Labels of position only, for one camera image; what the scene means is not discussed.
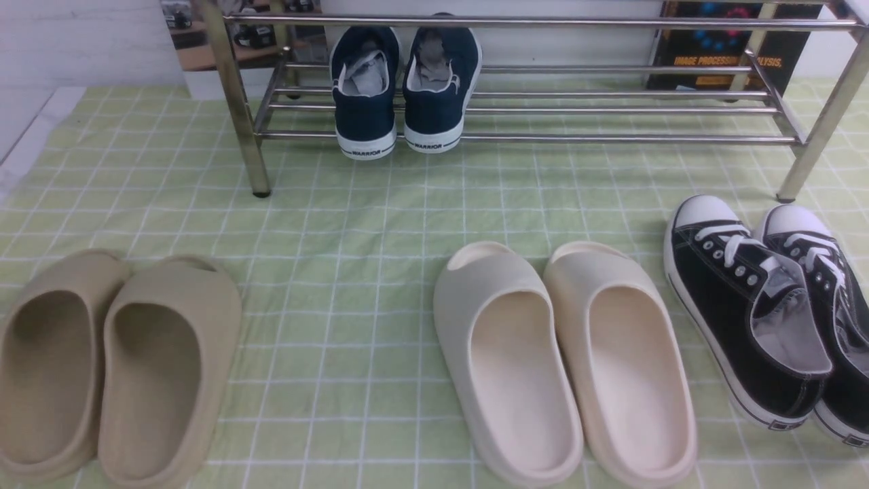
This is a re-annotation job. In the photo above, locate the black right canvas sneaker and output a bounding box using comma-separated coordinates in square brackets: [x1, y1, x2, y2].
[755, 204, 868, 448]

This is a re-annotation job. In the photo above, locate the cream left slide slipper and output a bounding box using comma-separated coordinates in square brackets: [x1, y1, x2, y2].
[432, 241, 583, 487]

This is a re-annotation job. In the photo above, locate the tan left slide slipper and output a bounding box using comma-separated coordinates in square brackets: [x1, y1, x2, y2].
[1, 249, 130, 483]

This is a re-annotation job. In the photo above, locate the navy canvas shoe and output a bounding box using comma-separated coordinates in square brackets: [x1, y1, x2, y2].
[401, 26, 482, 154]
[329, 26, 401, 161]

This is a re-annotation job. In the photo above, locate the black image processing book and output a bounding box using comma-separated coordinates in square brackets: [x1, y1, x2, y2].
[646, 1, 810, 94]

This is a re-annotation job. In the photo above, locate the black left canvas sneaker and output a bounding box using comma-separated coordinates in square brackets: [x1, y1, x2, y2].
[663, 195, 834, 431]

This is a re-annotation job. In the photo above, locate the tan right slide slipper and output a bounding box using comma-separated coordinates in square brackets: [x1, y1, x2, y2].
[97, 255, 242, 488]

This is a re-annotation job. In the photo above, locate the black canvas sneaker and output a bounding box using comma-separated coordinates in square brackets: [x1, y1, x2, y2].
[663, 195, 834, 431]
[755, 204, 868, 448]

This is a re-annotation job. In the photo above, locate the green checked floor cloth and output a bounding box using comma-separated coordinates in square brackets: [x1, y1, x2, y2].
[1, 86, 867, 488]

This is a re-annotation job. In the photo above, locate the cream slide slipper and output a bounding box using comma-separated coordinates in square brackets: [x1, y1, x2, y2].
[432, 241, 583, 487]
[543, 241, 698, 488]

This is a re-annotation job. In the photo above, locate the tan slide slipper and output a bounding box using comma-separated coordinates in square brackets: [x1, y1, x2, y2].
[97, 255, 242, 488]
[1, 249, 130, 483]

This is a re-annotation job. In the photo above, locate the metal shoe rack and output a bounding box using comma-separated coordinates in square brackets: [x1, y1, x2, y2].
[202, 1, 867, 204]

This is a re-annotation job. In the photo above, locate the cream right slide slipper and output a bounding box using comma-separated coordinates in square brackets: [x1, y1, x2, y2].
[543, 241, 698, 488]

